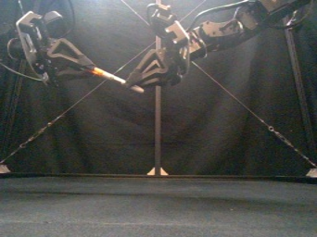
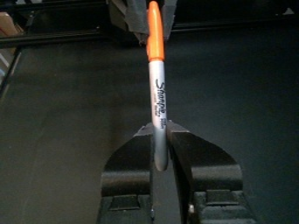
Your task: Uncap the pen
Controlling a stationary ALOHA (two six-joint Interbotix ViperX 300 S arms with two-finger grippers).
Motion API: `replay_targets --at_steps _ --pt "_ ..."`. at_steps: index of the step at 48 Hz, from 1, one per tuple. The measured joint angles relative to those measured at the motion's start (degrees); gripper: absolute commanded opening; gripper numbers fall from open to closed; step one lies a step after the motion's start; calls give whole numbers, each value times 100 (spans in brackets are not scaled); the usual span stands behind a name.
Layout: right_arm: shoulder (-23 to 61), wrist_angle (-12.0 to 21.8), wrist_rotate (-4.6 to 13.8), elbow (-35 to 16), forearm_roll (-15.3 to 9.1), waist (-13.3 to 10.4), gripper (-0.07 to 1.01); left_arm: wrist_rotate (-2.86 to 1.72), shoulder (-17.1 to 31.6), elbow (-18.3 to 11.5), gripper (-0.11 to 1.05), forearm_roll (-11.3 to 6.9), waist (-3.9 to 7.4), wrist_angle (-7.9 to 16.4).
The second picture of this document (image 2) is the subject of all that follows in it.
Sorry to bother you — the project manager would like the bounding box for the grey marker pen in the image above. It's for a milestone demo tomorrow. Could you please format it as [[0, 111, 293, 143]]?
[[145, 0, 171, 172]]

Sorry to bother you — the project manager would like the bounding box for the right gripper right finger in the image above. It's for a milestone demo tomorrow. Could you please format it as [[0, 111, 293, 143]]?
[[166, 120, 260, 224]]

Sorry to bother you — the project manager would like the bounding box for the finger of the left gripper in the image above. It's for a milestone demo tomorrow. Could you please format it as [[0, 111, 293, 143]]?
[[162, 0, 179, 41], [125, 0, 151, 44]]

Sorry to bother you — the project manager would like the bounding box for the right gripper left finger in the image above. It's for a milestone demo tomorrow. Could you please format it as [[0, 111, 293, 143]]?
[[97, 122, 155, 224]]

